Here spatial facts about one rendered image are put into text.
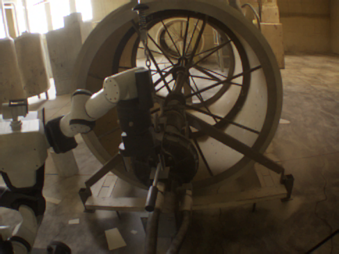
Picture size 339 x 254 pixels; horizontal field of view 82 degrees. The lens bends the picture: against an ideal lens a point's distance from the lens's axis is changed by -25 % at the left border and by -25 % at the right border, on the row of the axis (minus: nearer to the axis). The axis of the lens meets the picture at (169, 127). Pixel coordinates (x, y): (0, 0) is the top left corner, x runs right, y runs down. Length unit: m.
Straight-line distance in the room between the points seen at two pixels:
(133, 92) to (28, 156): 0.57
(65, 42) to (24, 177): 6.76
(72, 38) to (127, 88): 6.97
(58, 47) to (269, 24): 6.44
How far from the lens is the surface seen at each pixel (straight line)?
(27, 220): 1.30
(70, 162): 3.01
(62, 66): 7.81
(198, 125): 1.73
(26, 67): 7.73
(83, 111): 0.81
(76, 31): 7.47
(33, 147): 1.01
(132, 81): 0.62
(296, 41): 13.23
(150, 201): 0.78
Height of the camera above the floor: 1.49
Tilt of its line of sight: 23 degrees down
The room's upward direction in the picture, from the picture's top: 8 degrees counter-clockwise
